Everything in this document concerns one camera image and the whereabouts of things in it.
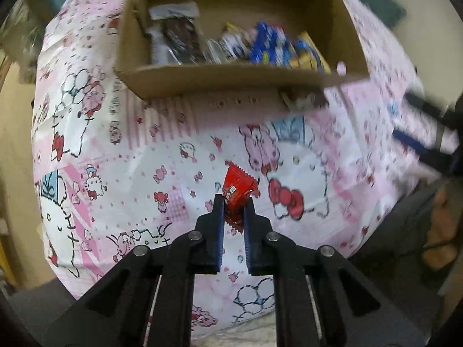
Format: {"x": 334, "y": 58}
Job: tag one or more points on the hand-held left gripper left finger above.
{"x": 219, "y": 235}

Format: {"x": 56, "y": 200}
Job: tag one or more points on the dark snack packet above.
{"x": 181, "y": 36}

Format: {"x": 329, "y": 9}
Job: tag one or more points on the yellow blue snack packet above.
{"x": 311, "y": 56}

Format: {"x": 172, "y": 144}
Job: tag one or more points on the small red candy packet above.
{"x": 237, "y": 188}

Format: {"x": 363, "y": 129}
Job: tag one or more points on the person's right hand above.
{"x": 443, "y": 224}

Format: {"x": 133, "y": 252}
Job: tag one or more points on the silver white snack bar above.
{"x": 214, "y": 48}

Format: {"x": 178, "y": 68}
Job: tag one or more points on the brown cardboard box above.
{"x": 217, "y": 79}

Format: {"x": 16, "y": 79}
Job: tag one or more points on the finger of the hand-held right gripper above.
{"x": 412, "y": 141}
{"x": 430, "y": 110}

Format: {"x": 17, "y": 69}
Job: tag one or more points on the brown white snack packet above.
{"x": 235, "y": 41}

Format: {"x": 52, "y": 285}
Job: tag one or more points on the dark grey cloth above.
{"x": 390, "y": 242}

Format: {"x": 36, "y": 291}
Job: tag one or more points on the pink cartoon printed bed sheet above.
{"x": 144, "y": 151}

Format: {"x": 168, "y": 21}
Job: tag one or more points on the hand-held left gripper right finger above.
{"x": 247, "y": 238}

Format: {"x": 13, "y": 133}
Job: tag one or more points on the teal bed cushion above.
{"x": 387, "y": 3}

